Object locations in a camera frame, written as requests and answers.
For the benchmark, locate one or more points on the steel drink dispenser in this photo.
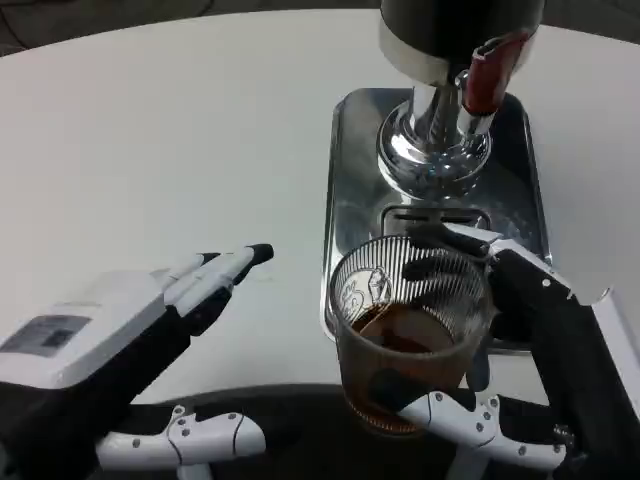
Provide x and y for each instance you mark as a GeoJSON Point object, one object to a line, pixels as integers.
{"type": "Point", "coordinates": [425, 145]}

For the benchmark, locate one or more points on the clear ribbed glass cup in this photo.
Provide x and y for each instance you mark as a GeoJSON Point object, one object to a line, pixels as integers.
{"type": "Point", "coordinates": [360, 280]}

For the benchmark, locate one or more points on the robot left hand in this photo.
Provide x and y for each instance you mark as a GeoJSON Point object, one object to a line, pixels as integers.
{"type": "Point", "coordinates": [100, 320]}

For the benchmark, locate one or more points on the steel drip tray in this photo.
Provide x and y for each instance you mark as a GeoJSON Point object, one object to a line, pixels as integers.
{"type": "Point", "coordinates": [355, 200]}

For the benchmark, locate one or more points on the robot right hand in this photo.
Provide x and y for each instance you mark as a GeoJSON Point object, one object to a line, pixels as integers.
{"type": "Point", "coordinates": [565, 360]}

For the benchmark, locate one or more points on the white frame strut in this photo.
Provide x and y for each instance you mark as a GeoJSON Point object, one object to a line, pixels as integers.
{"type": "Point", "coordinates": [192, 472]}

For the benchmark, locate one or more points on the brown drink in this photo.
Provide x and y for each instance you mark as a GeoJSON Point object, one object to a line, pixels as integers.
{"type": "Point", "coordinates": [400, 335]}

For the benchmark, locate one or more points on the steel drip grid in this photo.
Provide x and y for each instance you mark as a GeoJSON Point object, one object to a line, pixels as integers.
{"type": "Point", "coordinates": [425, 216]}

